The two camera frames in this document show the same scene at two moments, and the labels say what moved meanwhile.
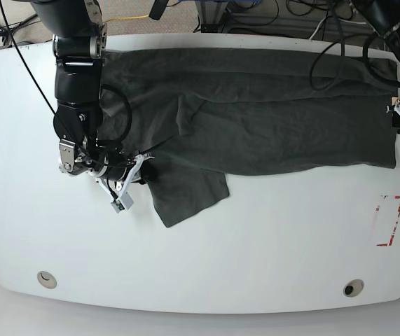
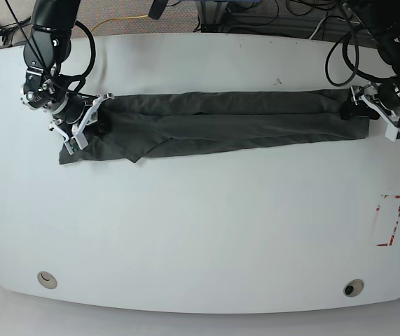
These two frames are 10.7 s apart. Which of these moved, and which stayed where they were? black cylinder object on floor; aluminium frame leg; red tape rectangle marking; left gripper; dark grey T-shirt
Moved: left gripper; dark grey T-shirt
Stayed: red tape rectangle marking; black cylinder object on floor; aluminium frame leg
